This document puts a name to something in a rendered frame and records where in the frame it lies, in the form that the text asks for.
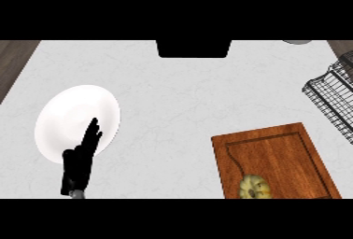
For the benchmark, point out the grey round object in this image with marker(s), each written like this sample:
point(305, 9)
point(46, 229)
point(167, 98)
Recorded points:
point(297, 41)

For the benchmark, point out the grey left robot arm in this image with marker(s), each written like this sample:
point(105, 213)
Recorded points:
point(77, 194)

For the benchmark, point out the brown wooden cutting board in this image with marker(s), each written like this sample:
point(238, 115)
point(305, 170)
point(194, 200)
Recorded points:
point(275, 155)

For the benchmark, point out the black appliance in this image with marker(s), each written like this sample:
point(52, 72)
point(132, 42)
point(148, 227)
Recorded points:
point(194, 48)

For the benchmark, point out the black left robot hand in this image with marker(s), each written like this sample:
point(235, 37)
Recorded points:
point(79, 161)

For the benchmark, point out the white plate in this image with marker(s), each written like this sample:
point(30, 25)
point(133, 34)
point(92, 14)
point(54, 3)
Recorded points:
point(68, 115)

